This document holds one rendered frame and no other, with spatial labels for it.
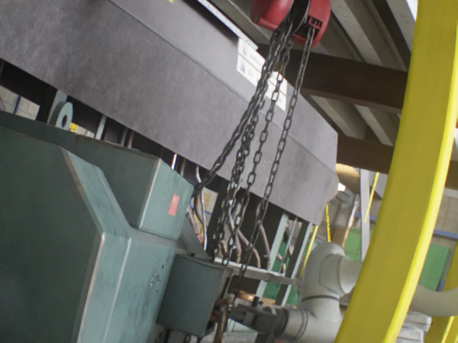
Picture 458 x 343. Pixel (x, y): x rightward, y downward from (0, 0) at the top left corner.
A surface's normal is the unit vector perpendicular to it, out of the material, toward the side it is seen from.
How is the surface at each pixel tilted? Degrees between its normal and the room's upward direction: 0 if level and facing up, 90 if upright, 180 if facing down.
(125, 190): 90
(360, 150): 90
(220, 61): 78
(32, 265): 90
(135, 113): 90
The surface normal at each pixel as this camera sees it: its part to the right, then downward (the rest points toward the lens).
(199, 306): -0.13, -0.18
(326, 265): -0.38, -0.58
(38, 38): 0.85, 0.19
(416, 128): -0.44, -0.26
